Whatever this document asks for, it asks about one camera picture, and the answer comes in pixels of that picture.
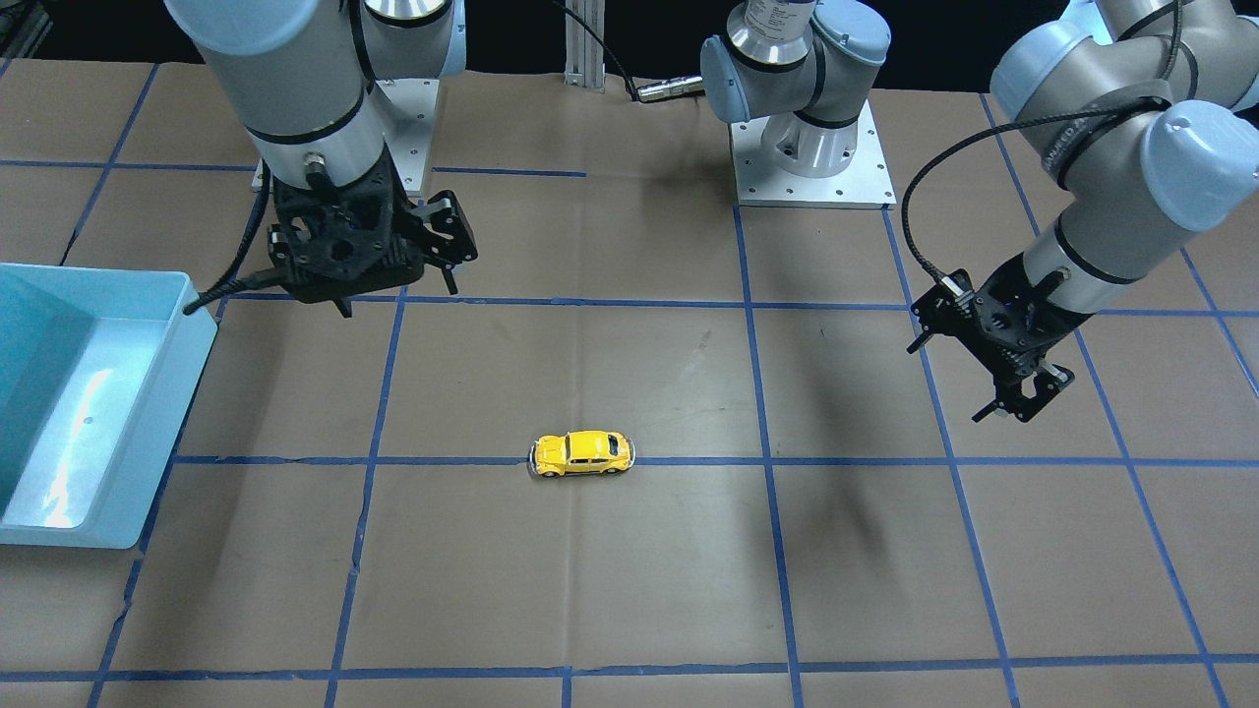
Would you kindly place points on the yellow toy beetle car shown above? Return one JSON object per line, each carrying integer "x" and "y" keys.
{"x": 579, "y": 453}

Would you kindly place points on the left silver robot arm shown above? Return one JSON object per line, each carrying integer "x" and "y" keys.
{"x": 1132, "y": 106}

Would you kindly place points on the light blue plastic bin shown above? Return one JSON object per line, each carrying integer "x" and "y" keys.
{"x": 98, "y": 370}

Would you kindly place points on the aluminium frame post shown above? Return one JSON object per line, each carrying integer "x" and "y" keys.
{"x": 584, "y": 64}

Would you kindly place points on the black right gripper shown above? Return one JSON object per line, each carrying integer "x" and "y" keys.
{"x": 444, "y": 228}

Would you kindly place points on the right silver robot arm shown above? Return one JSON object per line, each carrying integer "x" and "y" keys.
{"x": 337, "y": 97}

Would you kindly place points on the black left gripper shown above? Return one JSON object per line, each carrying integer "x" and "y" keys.
{"x": 1050, "y": 335}

